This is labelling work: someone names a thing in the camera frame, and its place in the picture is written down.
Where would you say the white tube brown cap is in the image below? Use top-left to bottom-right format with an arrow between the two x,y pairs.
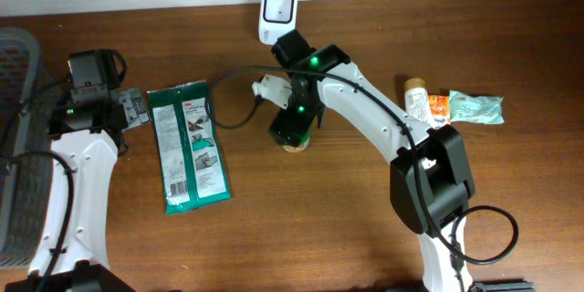
404,78 -> 437,129

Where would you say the teal white wipes pack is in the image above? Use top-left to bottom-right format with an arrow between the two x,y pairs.
147,80 -> 231,215

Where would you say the grey plastic mesh basket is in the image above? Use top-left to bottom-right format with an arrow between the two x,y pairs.
1,27 -> 59,269

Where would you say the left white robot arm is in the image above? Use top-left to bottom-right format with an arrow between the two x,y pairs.
5,49 -> 131,291

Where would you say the white barcode scanner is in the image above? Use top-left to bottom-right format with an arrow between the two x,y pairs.
258,0 -> 298,46

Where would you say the mint green wipes packet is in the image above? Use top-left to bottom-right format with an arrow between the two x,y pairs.
449,90 -> 505,125

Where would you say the small orange carton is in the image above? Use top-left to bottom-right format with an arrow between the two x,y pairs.
428,95 -> 451,130

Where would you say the green lid jar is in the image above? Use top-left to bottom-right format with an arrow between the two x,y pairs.
282,130 -> 311,153

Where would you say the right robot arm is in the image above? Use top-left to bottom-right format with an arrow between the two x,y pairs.
269,30 -> 535,291

